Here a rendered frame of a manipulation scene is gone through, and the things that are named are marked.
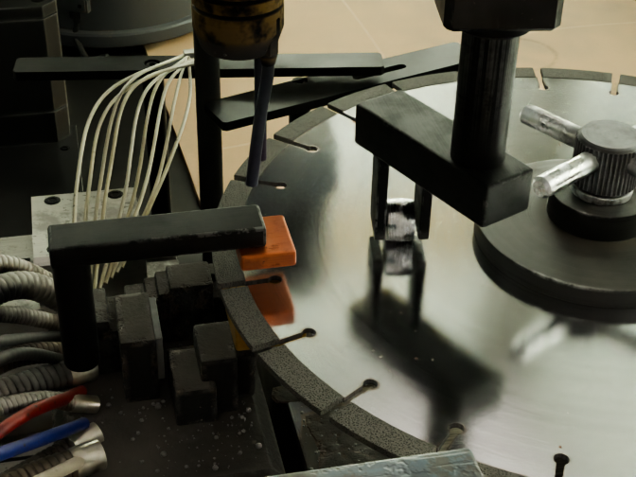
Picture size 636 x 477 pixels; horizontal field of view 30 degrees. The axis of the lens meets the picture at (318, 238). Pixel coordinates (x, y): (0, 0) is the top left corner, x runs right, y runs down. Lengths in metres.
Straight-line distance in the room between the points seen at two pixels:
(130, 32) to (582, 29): 0.46
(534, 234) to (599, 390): 0.09
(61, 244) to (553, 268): 0.21
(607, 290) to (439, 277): 0.07
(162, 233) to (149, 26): 0.70
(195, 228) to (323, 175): 0.11
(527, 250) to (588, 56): 0.70
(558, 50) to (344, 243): 0.71
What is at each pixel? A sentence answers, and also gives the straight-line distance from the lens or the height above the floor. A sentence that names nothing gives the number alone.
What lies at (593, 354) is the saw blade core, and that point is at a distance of 0.50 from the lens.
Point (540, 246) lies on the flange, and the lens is 0.53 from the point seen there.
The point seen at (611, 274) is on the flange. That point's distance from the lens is 0.53.
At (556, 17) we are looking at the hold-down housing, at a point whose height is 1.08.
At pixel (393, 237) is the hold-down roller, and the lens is 0.54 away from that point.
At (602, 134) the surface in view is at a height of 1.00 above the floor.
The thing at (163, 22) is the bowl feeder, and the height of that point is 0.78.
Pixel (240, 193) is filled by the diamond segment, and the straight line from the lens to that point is 0.58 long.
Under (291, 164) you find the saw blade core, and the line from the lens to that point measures 0.60.
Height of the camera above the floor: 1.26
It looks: 34 degrees down
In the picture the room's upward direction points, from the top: 1 degrees clockwise
